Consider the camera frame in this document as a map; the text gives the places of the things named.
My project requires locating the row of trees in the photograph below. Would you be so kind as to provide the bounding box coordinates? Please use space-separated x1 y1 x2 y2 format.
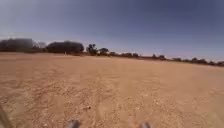
85 43 224 67

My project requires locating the dark building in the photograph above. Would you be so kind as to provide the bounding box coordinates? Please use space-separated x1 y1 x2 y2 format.
0 38 38 53
45 40 85 55

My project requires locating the robot's own part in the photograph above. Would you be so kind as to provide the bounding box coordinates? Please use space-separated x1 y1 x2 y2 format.
139 122 152 128
65 119 81 128

